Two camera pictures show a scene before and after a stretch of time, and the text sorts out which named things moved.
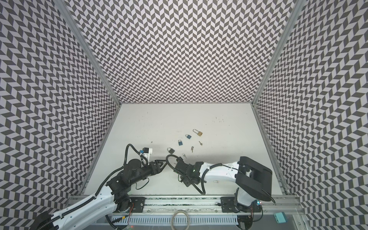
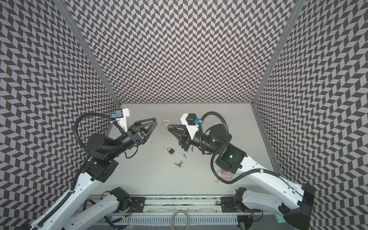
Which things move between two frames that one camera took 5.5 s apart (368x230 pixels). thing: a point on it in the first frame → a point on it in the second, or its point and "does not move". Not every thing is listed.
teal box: x=280 y=217 does not move
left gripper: x=157 y=167 → x=135 y=134
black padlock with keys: x=171 y=151 does not move
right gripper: x=179 y=167 → x=185 y=138
